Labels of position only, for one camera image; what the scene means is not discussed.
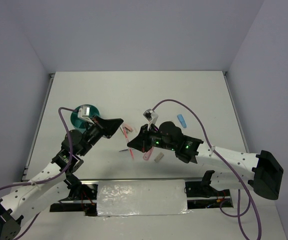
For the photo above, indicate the silver foil sheet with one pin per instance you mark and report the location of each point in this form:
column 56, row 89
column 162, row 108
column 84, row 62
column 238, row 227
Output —
column 141, row 198

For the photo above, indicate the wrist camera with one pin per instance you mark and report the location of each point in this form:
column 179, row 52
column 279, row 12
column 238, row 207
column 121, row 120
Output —
column 84, row 113
column 152, row 118

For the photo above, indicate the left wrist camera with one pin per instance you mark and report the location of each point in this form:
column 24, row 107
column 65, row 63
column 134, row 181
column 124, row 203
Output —
column 84, row 113

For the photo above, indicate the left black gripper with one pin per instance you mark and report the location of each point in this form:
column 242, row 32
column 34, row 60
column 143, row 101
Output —
column 107, row 127

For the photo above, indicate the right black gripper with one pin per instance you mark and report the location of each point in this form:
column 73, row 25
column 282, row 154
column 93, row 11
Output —
column 141, row 142

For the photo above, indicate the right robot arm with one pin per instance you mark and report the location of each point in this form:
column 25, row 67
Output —
column 260, row 172

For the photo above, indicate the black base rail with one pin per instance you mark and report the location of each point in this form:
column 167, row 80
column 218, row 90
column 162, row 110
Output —
column 198, row 197

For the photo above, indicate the pink white mini stapler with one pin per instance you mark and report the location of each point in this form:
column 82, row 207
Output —
column 126, row 129

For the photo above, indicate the grey beige eraser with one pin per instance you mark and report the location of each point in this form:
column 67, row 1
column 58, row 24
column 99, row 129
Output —
column 159, row 157

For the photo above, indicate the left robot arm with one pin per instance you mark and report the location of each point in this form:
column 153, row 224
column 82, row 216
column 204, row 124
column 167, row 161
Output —
column 56, row 181

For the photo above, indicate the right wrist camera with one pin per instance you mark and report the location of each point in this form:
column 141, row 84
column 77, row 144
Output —
column 152, row 118

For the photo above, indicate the teal round divided organizer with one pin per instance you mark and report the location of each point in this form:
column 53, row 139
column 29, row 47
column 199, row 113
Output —
column 78, row 123

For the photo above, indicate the blue correction tape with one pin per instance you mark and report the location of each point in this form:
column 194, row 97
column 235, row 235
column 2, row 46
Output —
column 182, row 120

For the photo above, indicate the pink correction tape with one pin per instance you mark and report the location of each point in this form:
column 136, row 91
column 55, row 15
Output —
column 148, row 154

